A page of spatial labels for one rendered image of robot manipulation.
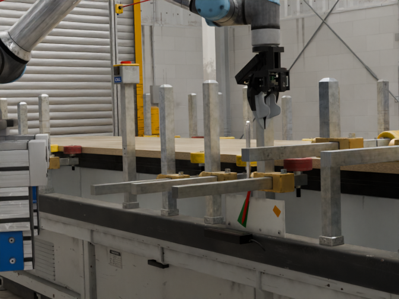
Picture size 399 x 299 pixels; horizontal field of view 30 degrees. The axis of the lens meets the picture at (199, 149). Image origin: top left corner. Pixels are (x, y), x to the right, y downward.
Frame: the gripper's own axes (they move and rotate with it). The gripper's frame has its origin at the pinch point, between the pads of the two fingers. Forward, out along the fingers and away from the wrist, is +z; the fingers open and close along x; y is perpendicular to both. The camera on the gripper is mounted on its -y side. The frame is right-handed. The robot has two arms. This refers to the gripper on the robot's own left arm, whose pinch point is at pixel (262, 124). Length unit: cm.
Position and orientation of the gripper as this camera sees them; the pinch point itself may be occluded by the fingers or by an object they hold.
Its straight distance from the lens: 196.1
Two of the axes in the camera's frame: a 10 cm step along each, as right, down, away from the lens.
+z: 0.2, 10.0, 0.5
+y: 5.6, 0.3, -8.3
